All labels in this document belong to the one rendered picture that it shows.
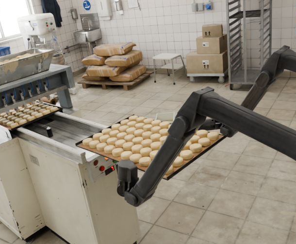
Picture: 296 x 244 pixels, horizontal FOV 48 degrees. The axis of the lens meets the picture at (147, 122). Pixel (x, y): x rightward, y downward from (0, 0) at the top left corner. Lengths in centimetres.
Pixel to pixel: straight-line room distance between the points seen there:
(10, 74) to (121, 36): 452
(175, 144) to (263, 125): 28
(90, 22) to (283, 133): 644
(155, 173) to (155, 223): 156
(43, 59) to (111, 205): 111
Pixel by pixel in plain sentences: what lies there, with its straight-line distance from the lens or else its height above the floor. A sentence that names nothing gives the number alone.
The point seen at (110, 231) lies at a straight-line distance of 215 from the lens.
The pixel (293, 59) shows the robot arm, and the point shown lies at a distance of 127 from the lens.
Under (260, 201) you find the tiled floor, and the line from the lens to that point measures 279.
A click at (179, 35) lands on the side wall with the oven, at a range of 604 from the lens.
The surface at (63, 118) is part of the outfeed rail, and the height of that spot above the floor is 87.
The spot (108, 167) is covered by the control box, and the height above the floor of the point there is 74.
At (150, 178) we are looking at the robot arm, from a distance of 109.
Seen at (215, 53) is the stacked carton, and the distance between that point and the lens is 539.
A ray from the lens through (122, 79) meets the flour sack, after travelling 575.
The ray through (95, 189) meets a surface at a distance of 194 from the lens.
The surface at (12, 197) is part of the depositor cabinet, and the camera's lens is 251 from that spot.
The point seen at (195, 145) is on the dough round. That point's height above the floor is 103.
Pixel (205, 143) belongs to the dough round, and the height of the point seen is 103.
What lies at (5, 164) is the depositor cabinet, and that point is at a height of 69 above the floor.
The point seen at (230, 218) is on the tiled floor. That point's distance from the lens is 261.
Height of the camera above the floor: 169
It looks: 23 degrees down
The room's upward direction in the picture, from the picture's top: 8 degrees counter-clockwise
